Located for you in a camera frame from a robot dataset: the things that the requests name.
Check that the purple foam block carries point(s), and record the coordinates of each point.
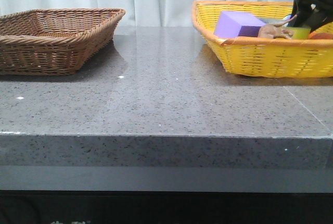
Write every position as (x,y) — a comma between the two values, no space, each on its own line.
(233,24)

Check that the yellow woven basket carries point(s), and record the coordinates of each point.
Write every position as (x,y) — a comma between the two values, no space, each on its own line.
(251,56)

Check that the brown wicker basket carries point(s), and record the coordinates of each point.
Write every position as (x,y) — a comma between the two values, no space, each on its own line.
(54,41)

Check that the yellow packing tape roll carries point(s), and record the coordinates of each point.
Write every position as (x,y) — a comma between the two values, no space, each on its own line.
(300,32)

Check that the orange toy carrot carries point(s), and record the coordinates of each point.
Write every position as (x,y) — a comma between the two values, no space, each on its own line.
(320,35)

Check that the brown toy animal figure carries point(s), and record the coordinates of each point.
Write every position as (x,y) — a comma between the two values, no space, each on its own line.
(276,30)

